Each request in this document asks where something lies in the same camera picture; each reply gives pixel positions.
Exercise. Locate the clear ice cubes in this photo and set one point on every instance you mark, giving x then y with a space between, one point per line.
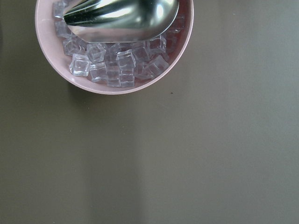
117 64

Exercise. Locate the steel ice scoop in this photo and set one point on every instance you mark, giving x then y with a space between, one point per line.
120 20

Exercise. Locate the pink bowl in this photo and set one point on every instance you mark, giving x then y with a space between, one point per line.
52 48

